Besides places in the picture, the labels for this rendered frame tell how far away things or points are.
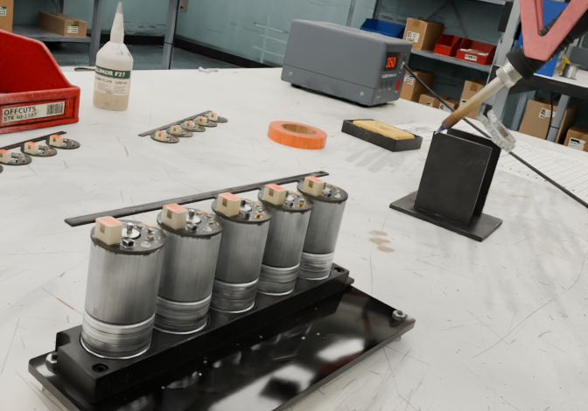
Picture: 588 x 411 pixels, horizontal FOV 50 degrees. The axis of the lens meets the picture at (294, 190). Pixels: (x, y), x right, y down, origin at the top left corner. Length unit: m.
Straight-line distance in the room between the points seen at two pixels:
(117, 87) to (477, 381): 0.44
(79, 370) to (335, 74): 0.73
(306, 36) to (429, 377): 0.69
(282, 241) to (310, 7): 5.47
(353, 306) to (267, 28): 5.68
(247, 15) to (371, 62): 5.24
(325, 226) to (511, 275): 0.18
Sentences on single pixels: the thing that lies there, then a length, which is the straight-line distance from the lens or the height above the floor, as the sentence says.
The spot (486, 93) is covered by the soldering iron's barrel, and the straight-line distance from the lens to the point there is 0.47.
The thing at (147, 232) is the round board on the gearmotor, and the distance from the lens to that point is 0.23.
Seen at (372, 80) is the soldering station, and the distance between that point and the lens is 0.88.
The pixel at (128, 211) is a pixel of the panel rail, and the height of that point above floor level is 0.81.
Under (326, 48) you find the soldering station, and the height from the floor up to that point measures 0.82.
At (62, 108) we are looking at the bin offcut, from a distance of 0.56.
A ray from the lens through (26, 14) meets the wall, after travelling 5.60.
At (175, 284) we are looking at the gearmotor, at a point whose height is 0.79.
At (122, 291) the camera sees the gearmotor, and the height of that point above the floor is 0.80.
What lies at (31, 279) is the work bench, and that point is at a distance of 0.32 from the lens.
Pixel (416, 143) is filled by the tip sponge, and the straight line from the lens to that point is 0.71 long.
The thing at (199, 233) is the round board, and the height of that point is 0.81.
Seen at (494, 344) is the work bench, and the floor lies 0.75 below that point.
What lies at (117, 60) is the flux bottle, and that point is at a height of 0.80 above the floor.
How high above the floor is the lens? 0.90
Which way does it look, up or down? 18 degrees down
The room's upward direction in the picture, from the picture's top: 12 degrees clockwise
